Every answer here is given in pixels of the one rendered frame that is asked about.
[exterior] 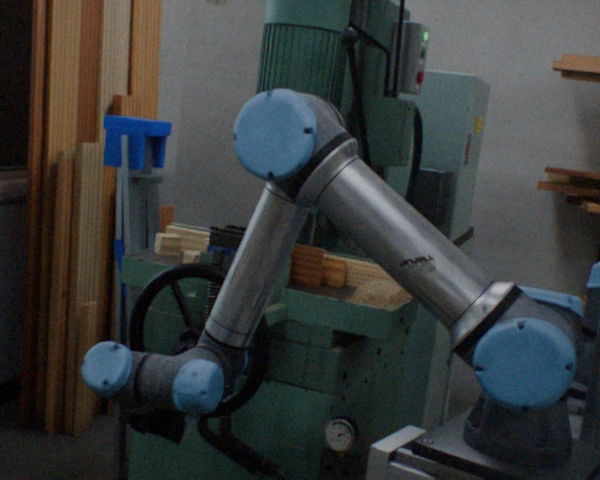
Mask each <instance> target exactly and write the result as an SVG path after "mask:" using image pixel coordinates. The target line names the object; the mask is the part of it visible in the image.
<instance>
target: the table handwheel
mask: <svg viewBox="0 0 600 480"><path fill-rule="evenodd" d="M227 274H228V272H227V271H225V270H223V269H221V268H219V267H216V266H213V265H210V264H205V263H197V262H190V263H182V264H178V265H174V266H171V267H169V268H167V269H165V270H163V271H161V272H160V273H158V274H157V275H155V276H154V277H153V278H152V279H151V280H150V281H149V282H148V283H147V284H146V285H145V286H144V287H143V289H142V290H141V292H140V293H139V295H138V297H137V299H136V301H135V303H134V305H133V308H132V312H131V315H130V320H129V328H128V340H129V349H130V351H135V352H142V353H146V351H145V347H144V339H143V329H144V321H145V317H146V314H147V311H148V308H149V306H150V304H151V302H152V301H153V299H154V298H155V297H156V295H157V294H158V293H159V292H160V291H161V290H162V289H163V288H164V287H166V286H167V285H169V284H170V287H171V289H172V291H173V294H174V296H175V298H176V301H177V303H178V306H179V308H180V311H181V314H182V316H183V319H184V322H185V324H186V328H184V329H183V330H182V331H181V332H180V334H179V337H178V341H183V342H186V343H190V344H193V345H196V346H197V344H198V342H199V339H200V337H201V335H202V332H203V330H204V328H205V326H206V324H205V323H197V324H196V323H195V321H194V319H193V317H192V314H191V312H190V310H189V307H188V305H187V303H186V300H185V298H184V295H183V292H182V290H181V287H180V285H179V282H178V280H180V279H185V278H202V279H206V280H210V281H213V282H215V283H217V284H219V285H221V286H223V283H224V281H225V279H226V277H227ZM254 344H255V347H249V346H248V349H247V354H248V356H252V357H254V359H253V364H252V367H251V370H250V373H249V375H248V377H247V379H246V380H245V382H244V383H243V384H242V386H241V387H240V388H239V389H238V390H237V391H236V392H235V393H233V394H232V395H231V396H229V397H227V398H226V399H223V400H222V404H221V405H220V406H219V407H218V408H217V409H215V410H214V411H213V412H212V413H210V414H208V415H204V414H201V416H200V418H201V419H209V418H217V417H221V416H224V415H227V414H230V413H232V412H234V411H236V410H237V409H239V408H241V407H242V406H243V405H244V404H246V403H247V402H248V401H249V400H250V399H251V398H252V397H253V396H254V394H255V393H256V392H257V390H258V389H259V387H260V385H261V383H262V381H263V379H264V377H265V374H266V371H267V368H268V364H269V358H270V335H269V329H268V325H267V321H266V318H265V316H264V314H263V316H262V318H261V320H260V323H259V325H258V327H257V329H256V331H255V334H254Z"/></svg>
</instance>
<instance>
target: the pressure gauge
mask: <svg viewBox="0 0 600 480"><path fill-rule="evenodd" d="M347 432H349V433H347ZM344 433H346V434H344ZM338 434H340V435H341V434H343V435H341V436H340V437H338ZM358 437H359V429H358V426H357V424H356V422H355V421H354V420H353V419H351V418H350V417H348V416H344V415H341V416H337V417H335V418H334V419H332V420H331V421H329V422H328V423H327V424H326V426H325V428H324V439H325V442H326V443H327V445H328V446H329V447H330V448H332V449H333V450H335V451H337V456H338V457H345V452H346V451H347V450H349V449H350V448H351V447H352V446H353V445H354V444H355V443H356V441H357V440H358Z"/></svg>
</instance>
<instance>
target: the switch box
mask: <svg viewBox="0 0 600 480"><path fill-rule="evenodd" d="M398 23H399V21H396V22H395V29H394V36H393V44H392V51H391V63H390V77H389V90H390V91H392V90H393V79H394V68H395V56H396V45H397V34H398ZM424 32H426V33H427V34H428V38H427V39H426V40H424V38H423V37H424ZM429 35H430V28H428V27H427V26H425V25H423V24H421V23H419V22H409V21H403V28H402V39H401V50H400V62H399V73H398V84H397V92H399V93H408V94H417V95H420V94H421V91H422V84H423V82H422V83H421V84H420V83H419V81H418V74H419V72H420V71H423V72H424V70H425V63H426V56H427V49H428V42H429ZM422 41H424V42H425V46H423V45H422ZM422 48H424V49H425V51H426V53H425V57H424V58H423V59H422V58H421V50H422ZM420 59H421V60H423V63H422V64H421V63H419V61H420ZM416 84H418V85H419V89H418V88H416Z"/></svg>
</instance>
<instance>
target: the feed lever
mask: <svg viewBox="0 0 600 480"><path fill-rule="evenodd" d="M340 41H341V43H342V44H343V45H344V46H347V52H348V58H349V65H350V71H351V78H352V84H353V91H354V97H355V104H356V111H357V117H358V124H359V130H360V137H361V143H362V150H363V156H364V163H365V164H366V165H367V166H368V167H369V168H370V169H371V170H373V171H374V172H375V173H376V174H377V175H378V176H379V177H380V178H381V179H382V180H384V168H383V167H382V166H380V165H373V164H371V160H370V153H369V146H368V139H367V132H366V125H365V119H364V112H363V105H362V98H361V91H360V84H359V77H358V70H357V64H356V57H355V50H354V45H355V44H356V43H357V41H358V34H357V32H356V31H355V30H354V29H352V28H347V29H344V30H343V31H342V32H341V34H340Z"/></svg>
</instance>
